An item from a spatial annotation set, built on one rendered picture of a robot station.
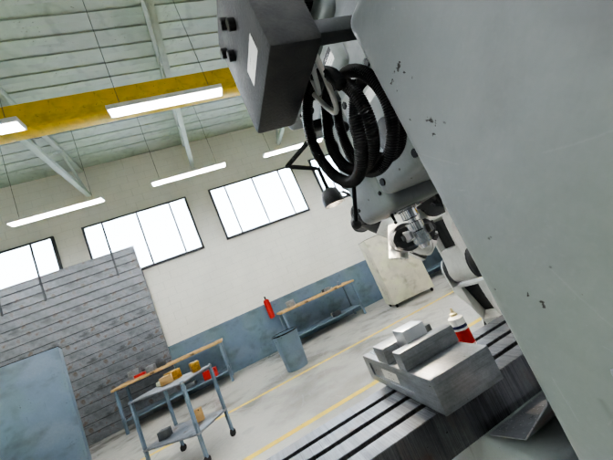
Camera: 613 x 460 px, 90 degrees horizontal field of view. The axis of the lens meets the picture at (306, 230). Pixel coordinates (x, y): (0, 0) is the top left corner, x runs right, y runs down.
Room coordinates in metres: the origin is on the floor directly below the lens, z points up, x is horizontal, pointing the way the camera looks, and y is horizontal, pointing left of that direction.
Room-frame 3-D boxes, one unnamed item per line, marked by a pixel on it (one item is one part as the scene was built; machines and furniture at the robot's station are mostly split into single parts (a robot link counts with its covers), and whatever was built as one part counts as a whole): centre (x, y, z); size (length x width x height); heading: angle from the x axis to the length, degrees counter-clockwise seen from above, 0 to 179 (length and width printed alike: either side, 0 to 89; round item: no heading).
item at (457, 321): (0.88, -0.28, 0.96); 0.04 x 0.04 x 0.11
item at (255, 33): (0.44, -0.05, 1.62); 0.20 x 0.09 x 0.21; 18
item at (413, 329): (0.78, -0.13, 1.01); 0.06 x 0.05 x 0.06; 106
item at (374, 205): (0.83, -0.27, 1.47); 0.21 x 0.19 x 0.32; 108
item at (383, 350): (0.84, -0.11, 0.99); 0.15 x 0.06 x 0.04; 106
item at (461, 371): (0.81, -0.12, 0.96); 0.35 x 0.15 x 0.11; 16
